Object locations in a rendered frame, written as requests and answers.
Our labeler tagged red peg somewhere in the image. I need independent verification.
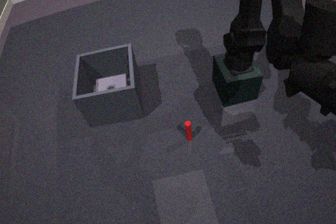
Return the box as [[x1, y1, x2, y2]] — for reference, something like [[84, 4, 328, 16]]
[[185, 121, 193, 141]]

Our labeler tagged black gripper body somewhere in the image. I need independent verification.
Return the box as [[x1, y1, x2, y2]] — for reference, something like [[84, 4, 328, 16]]
[[317, 67, 336, 117]]

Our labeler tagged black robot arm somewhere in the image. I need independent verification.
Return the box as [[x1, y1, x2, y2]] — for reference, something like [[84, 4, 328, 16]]
[[223, 0, 336, 101]]

